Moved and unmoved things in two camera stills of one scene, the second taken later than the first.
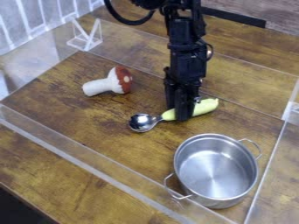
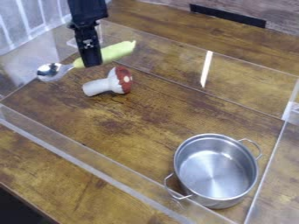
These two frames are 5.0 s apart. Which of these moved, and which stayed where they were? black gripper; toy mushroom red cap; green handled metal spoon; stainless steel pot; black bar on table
Moved: black gripper; green handled metal spoon
Stayed: black bar on table; toy mushroom red cap; stainless steel pot
